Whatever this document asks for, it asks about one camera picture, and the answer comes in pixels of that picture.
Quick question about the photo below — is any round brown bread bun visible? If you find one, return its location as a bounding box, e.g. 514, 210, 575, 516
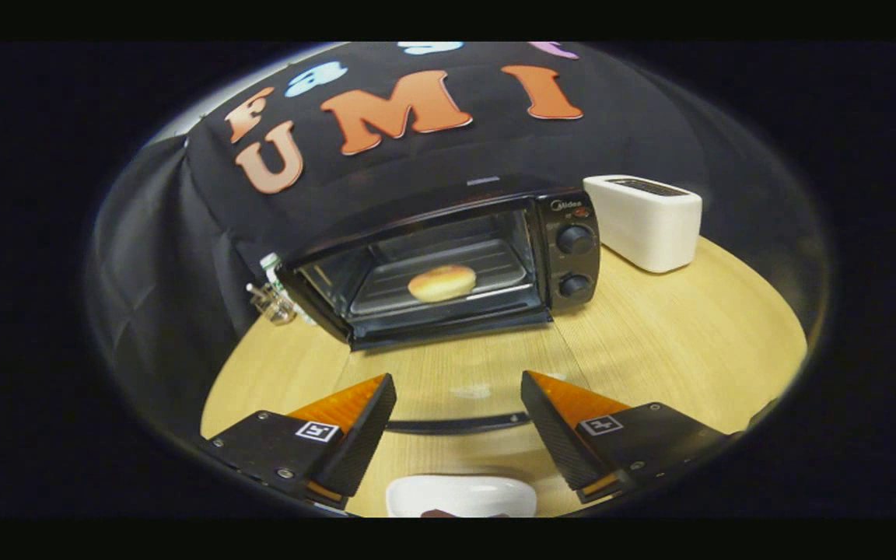
408, 264, 478, 303

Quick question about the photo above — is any black toaster oven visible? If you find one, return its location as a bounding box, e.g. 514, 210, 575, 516
275, 175, 602, 436

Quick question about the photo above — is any white bottle green label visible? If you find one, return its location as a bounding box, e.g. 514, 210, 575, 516
260, 253, 317, 326

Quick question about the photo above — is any small clear wire holder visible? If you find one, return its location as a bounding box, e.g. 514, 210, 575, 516
246, 282, 297, 324

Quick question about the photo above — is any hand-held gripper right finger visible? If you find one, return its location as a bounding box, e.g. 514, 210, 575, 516
520, 370, 733, 505

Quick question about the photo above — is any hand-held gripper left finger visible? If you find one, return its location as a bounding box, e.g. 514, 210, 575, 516
201, 373, 398, 510

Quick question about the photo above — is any white plate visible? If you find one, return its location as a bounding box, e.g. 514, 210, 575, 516
386, 475, 537, 518

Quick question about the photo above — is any white bread toaster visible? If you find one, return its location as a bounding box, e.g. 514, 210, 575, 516
583, 175, 703, 274

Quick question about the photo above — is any black backdrop cloth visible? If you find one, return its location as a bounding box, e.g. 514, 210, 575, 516
90, 42, 729, 436

